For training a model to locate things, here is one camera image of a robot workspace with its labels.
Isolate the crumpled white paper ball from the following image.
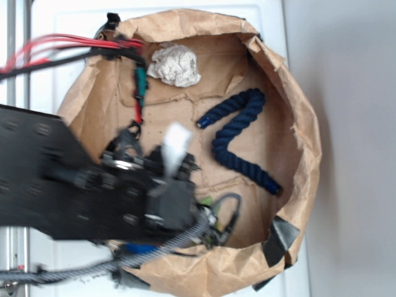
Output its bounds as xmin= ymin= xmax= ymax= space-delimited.
xmin=147 ymin=42 xmax=202 ymax=88

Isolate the green plush animal toy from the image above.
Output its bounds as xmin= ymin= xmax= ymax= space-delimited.
xmin=198 ymin=196 xmax=221 ymax=215

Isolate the red and black wire bundle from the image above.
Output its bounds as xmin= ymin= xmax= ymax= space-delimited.
xmin=0 ymin=33 xmax=149 ymax=124

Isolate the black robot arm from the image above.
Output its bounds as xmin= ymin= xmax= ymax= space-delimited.
xmin=1 ymin=105 xmax=212 ymax=243

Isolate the aluminium frame rail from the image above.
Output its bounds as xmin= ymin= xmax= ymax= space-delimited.
xmin=1 ymin=1 xmax=33 ymax=296

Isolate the dark blue twisted rope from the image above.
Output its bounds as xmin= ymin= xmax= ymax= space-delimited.
xmin=196 ymin=87 xmax=283 ymax=196

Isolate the brown paper bag bin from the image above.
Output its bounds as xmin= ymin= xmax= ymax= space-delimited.
xmin=57 ymin=7 xmax=322 ymax=297

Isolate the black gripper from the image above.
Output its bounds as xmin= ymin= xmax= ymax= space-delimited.
xmin=101 ymin=123 xmax=229 ymax=246

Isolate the grey braided cable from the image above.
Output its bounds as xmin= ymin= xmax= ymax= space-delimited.
xmin=0 ymin=193 xmax=243 ymax=285

